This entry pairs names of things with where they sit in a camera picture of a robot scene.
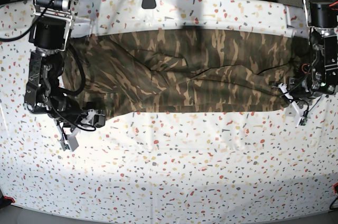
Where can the black table mount bracket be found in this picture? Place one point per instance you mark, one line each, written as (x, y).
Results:
(148, 4)

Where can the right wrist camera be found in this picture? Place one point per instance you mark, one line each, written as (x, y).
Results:
(68, 142)

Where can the red table corner clamp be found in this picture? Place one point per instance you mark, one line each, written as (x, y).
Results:
(7, 200)

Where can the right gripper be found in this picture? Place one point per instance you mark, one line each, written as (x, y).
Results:
(87, 121)

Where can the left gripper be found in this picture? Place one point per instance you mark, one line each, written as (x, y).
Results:
(300, 97)

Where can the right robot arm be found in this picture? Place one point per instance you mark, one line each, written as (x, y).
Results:
(51, 30)

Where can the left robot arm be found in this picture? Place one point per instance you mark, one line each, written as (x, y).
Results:
(317, 76)

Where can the red object right edge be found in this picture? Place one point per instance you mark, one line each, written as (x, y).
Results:
(335, 188)

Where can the camouflage T-shirt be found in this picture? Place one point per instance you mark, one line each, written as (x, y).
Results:
(183, 71)

